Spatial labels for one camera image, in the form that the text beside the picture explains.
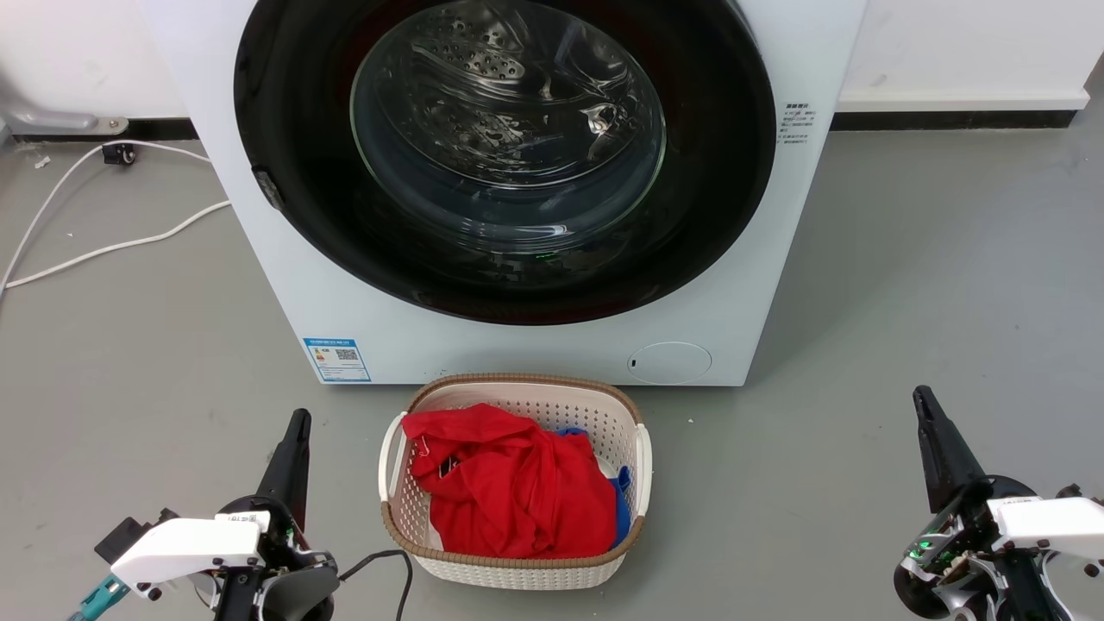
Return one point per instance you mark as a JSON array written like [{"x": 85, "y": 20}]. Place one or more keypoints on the small black floor plug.
[{"x": 119, "y": 154}]

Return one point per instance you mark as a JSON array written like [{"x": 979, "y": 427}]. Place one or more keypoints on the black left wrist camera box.
[{"x": 129, "y": 535}]

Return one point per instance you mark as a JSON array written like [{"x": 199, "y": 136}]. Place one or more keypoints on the blue energy label sticker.
[{"x": 337, "y": 360}]

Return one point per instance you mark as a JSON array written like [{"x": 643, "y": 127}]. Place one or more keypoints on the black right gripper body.
[{"x": 957, "y": 552}]

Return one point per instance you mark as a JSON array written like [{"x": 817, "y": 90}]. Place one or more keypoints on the white front-load washing machine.
[{"x": 259, "y": 285}]

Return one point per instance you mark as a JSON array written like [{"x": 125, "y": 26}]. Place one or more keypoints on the grey metal floor bracket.
[{"x": 52, "y": 119}]

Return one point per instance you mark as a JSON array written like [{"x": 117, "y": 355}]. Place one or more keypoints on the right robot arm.
[{"x": 1039, "y": 595}]

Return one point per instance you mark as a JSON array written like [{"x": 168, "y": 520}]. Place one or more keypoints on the round black glass washer door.
[{"x": 293, "y": 129}]

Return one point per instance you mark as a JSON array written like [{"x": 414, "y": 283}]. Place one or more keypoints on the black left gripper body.
[{"x": 280, "y": 552}]

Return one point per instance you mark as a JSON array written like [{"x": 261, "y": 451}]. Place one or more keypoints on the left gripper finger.
[
  {"x": 305, "y": 470},
  {"x": 285, "y": 474}
]

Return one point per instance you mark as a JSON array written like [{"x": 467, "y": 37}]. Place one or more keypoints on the round white filter cover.
[{"x": 670, "y": 363}]

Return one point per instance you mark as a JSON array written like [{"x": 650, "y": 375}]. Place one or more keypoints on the cream woven laundry basket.
[{"x": 517, "y": 573}]

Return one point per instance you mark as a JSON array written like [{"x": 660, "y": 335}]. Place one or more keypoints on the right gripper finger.
[
  {"x": 921, "y": 448},
  {"x": 949, "y": 466}
]

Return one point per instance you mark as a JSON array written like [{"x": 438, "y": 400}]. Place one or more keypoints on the small printed text label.
[{"x": 797, "y": 122}]

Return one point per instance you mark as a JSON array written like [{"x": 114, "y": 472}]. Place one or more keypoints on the perforated steel washer drum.
[{"x": 483, "y": 60}]

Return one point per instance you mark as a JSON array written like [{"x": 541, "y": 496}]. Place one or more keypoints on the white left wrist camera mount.
[{"x": 185, "y": 548}]

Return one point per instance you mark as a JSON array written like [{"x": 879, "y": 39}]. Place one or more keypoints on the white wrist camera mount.
[
  {"x": 185, "y": 548},
  {"x": 1056, "y": 522}
]

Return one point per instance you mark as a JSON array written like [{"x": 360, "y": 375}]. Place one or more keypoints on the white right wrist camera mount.
[{"x": 1056, "y": 522}]

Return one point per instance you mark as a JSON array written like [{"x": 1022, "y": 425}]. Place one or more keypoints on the red garment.
[{"x": 509, "y": 492}]

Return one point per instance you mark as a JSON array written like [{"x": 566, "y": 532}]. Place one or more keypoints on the blue garment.
[{"x": 623, "y": 509}]

